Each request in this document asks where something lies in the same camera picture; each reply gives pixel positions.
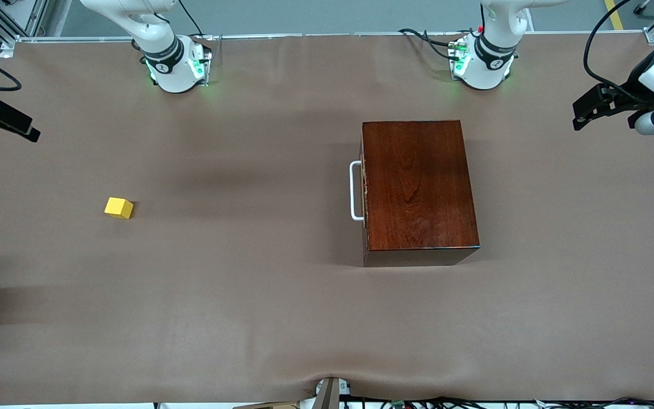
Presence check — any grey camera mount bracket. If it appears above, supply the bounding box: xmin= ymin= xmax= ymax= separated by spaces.
xmin=313 ymin=377 xmax=351 ymax=409

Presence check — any brown table cover sheet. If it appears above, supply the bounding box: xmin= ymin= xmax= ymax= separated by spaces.
xmin=0 ymin=33 xmax=654 ymax=405

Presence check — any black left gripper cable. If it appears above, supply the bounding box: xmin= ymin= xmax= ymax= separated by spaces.
xmin=584 ymin=0 xmax=654 ymax=106

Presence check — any dark wooden drawer cabinet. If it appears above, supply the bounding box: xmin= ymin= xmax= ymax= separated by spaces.
xmin=359 ymin=119 xmax=481 ymax=268

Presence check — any white metal drawer handle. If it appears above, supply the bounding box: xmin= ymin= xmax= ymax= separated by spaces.
xmin=350 ymin=161 xmax=365 ymax=222

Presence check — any light wooden drawer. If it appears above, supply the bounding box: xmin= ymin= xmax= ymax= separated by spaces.
xmin=360 ymin=128 xmax=368 ymax=253

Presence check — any yellow wooden block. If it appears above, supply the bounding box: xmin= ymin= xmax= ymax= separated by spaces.
xmin=104 ymin=197 xmax=134 ymax=220

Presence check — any black right arm base cable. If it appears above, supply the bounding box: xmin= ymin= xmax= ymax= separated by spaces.
xmin=177 ymin=0 xmax=206 ymax=37

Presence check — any black arm base cable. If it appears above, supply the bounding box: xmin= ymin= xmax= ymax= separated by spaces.
xmin=422 ymin=31 xmax=457 ymax=61
xmin=177 ymin=0 xmax=206 ymax=37
xmin=398 ymin=27 xmax=464 ymax=49

